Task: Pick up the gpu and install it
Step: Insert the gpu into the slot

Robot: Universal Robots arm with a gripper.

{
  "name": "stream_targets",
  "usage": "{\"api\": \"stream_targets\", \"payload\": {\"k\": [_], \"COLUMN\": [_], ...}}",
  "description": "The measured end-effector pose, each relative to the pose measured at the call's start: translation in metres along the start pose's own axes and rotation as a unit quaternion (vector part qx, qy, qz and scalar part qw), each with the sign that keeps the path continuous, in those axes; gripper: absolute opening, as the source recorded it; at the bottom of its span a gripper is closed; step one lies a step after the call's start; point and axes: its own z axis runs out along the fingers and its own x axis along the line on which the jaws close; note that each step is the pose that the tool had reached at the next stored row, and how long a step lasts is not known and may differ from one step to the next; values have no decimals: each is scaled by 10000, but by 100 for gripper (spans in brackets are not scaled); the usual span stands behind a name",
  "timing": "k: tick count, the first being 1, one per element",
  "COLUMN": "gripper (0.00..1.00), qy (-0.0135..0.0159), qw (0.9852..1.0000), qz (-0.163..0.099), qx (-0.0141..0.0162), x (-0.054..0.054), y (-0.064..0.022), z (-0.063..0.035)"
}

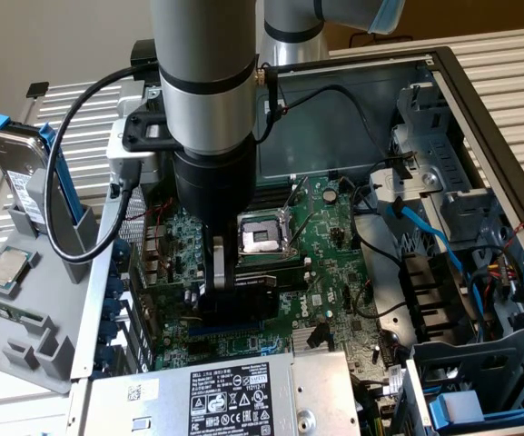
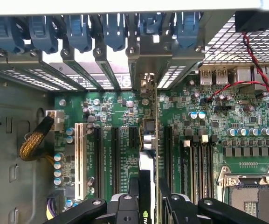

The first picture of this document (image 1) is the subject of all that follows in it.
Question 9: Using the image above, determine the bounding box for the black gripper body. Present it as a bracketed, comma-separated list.
[173, 135, 259, 237]

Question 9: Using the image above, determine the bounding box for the green graphics card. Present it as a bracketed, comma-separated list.
[129, 271, 282, 329]

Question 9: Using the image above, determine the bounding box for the CPU socket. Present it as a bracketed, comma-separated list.
[238, 211, 303, 267]

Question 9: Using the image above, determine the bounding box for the empty black RAM slot row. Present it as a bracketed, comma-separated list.
[254, 179, 297, 210]

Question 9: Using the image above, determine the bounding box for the blue expansion slot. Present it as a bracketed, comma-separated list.
[187, 322, 265, 338]

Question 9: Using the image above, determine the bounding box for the green Dell motherboard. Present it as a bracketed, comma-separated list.
[141, 174, 408, 401]

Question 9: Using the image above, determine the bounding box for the silver chipset heatsink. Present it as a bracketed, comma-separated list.
[292, 326, 335, 353]

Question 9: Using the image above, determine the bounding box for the open grey PC case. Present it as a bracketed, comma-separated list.
[68, 45, 524, 436]

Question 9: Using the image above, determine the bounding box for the black box device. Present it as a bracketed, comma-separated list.
[129, 39, 161, 87]

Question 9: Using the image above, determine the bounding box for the grey power supply unit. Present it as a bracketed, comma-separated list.
[77, 349, 362, 436]

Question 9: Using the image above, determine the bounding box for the hard disk in blue carrier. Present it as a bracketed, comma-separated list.
[0, 108, 81, 233]

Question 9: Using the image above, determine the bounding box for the silver CPU chip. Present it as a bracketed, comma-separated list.
[0, 246, 36, 297]

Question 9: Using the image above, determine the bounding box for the loose green RAM stick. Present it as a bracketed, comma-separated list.
[0, 292, 45, 324]

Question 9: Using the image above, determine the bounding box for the silver metal drive cage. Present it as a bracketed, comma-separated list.
[388, 67, 517, 246]

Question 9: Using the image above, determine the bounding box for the grey plastic disk bay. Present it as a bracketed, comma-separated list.
[406, 326, 524, 436]

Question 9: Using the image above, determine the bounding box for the blue disk bay carrier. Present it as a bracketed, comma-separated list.
[427, 390, 524, 431]

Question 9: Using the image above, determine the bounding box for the thin red wire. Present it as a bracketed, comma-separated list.
[123, 197, 176, 282]

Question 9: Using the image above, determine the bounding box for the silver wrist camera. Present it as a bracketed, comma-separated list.
[105, 120, 163, 185]

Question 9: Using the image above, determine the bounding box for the black camera bracket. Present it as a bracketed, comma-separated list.
[123, 111, 185, 154]

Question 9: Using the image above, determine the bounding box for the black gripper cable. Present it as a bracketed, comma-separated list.
[254, 65, 285, 145]

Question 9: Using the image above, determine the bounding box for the black angled wire plug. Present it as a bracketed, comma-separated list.
[309, 321, 331, 352]

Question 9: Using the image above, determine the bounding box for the black power cable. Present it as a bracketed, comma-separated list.
[350, 179, 403, 269]

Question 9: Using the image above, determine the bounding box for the thick black camera cable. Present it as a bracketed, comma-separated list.
[45, 65, 163, 264]

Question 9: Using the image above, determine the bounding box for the thin black fan wire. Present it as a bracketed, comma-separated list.
[353, 281, 410, 319]

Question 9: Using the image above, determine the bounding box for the thick yellow-black wire bundle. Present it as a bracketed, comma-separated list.
[351, 372, 403, 436]

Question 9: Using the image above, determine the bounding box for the blue SATA wire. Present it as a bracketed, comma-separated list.
[386, 197, 488, 331]

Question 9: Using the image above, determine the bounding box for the black and coloured wire bundle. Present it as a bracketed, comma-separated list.
[465, 243, 524, 346]

